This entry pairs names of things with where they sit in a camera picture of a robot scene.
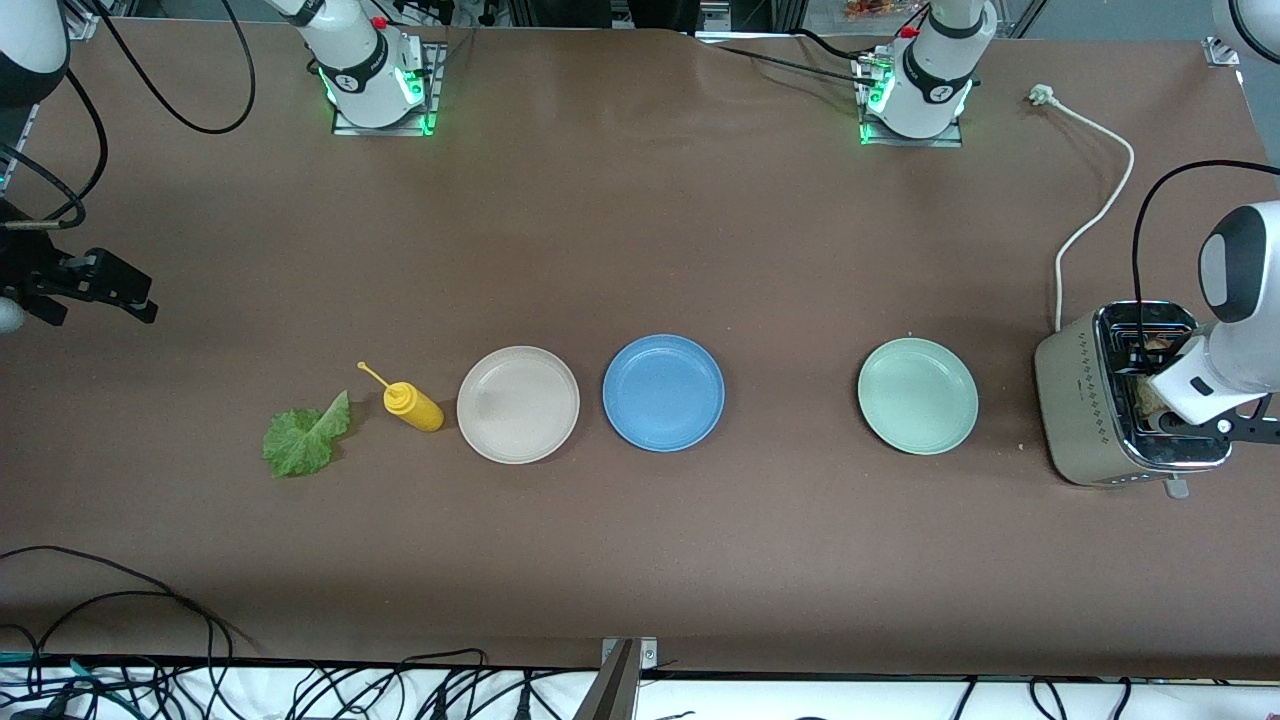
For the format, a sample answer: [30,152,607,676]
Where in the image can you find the brown bread slice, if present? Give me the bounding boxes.
[1132,334,1181,418]

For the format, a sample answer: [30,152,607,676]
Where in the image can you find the green lettuce leaf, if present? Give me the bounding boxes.
[262,390,352,479]

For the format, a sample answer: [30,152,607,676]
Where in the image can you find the green plate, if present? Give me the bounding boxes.
[857,337,980,456]

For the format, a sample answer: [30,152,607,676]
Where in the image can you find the beige plate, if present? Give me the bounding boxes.
[456,345,581,465]

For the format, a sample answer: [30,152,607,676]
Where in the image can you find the blue plate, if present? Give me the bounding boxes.
[602,333,726,453]

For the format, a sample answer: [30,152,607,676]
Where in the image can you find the silver beige toaster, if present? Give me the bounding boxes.
[1034,300,1233,501]

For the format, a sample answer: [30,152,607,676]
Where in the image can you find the yellow mustard squeeze bottle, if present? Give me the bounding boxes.
[357,361,445,433]

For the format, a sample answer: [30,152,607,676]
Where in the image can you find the grey aluminium bar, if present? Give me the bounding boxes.
[572,640,641,720]

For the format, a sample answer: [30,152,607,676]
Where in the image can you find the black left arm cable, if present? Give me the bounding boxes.
[1132,158,1280,371]

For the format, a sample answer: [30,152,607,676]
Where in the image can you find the long black table cable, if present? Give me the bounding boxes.
[30,590,216,666]
[0,545,241,666]

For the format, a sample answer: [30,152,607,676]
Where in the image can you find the white toaster power cable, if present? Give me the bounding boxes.
[1028,84,1137,333]

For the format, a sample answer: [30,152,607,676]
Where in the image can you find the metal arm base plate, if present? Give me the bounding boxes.
[857,50,967,149]
[331,40,442,137]

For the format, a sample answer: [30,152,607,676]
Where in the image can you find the black base cable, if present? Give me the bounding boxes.
[695,28,881,86]

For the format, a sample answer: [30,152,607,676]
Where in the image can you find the tangled black cables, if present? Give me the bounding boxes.
[0,625,1280,720]

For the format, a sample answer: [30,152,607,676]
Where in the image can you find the metal table edge bracket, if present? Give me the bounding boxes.
[601,637,659,671]

